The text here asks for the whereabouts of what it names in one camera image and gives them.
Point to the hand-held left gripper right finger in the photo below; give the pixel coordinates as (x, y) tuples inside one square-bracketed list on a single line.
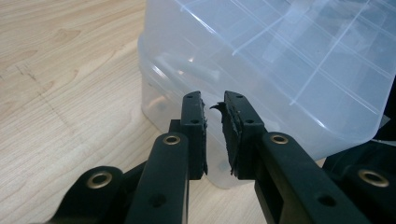
[(243, 146)]

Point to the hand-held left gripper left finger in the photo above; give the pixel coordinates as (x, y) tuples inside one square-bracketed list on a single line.
[(193, 143)]

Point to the clear plastic storage box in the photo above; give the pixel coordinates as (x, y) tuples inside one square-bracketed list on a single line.
[(280, 77)]

